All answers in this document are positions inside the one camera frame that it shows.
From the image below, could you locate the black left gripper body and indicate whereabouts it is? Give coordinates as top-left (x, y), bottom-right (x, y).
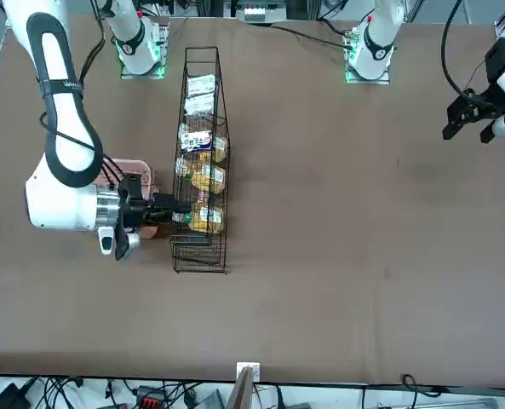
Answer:
top-left (464, 84), bottom-right (505, 117)

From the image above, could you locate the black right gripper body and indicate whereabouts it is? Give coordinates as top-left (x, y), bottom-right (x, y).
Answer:
top-left (118, 196), bottom-right (152, 233)

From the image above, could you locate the pink plastic basket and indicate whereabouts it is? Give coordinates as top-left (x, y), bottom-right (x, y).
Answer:
top-left (100, 158), bottom-right (163, 240)

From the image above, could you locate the white packet blue print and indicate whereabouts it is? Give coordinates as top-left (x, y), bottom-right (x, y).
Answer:
top-left (179, 130), bottom-right (214, 153)

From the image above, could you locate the black wrist box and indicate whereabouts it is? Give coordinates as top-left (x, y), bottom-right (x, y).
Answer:
top-left (485, 37), bottom-right (505, 86)
top-left (118, 173), bottom-right (146, 199)

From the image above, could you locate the red black power strip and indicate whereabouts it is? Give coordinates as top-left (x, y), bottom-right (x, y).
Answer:
top-left (133, 385), bottom-right (169, 409)

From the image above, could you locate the grey power adapter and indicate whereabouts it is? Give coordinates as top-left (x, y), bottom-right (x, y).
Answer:
top-left (196, 389), bottom-right (227, 409)

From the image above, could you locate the black power adapter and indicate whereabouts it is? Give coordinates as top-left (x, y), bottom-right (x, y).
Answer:
top-left (0, 382), bottom-right (32, 409)

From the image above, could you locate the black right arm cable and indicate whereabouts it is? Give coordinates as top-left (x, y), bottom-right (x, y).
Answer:
top-left (37, 23), bottom-right (125, 193)

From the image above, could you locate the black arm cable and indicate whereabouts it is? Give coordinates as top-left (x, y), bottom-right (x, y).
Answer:
top-left (441, 0), bottom-right (491, 103)
top-left (37, 23), bottom-right (125, 193)

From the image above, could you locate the black wire shelf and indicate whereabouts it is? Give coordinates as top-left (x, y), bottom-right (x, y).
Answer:
top-left (169, 45), bottom-right (232, 274)

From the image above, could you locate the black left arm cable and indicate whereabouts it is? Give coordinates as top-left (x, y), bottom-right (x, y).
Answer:
top-left (441, 0), bottom-right (491, 103)

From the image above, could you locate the black table cable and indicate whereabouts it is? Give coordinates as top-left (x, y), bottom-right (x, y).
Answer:
top-left (271, 19), bottom-right (355, 52)

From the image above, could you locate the aluminium post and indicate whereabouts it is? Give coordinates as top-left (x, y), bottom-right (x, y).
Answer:
top-left (226, 361), bottom-right (261, 409)

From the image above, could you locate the aluminium bracket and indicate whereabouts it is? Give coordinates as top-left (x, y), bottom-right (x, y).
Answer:
top-left (236, 0), bottom-right (271, 25)

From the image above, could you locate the aluminium rail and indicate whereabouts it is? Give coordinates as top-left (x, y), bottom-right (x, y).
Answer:
top-left (377, 396), bottom-right (500, 409)

